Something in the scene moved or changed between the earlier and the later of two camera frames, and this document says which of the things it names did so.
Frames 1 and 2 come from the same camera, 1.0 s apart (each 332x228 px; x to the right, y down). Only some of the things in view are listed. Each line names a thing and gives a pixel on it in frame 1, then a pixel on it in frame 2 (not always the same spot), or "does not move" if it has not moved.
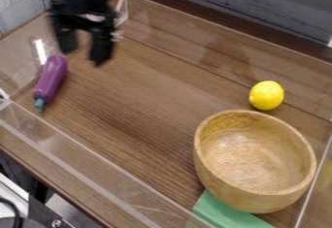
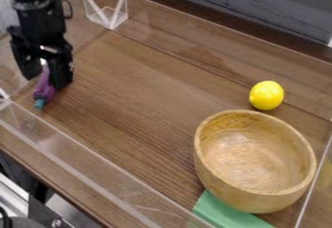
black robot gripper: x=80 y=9 -> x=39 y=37
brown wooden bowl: x=254 y=160 does not move
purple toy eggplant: x=54 y=76 does not move
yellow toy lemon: x=266 y=95 does not move
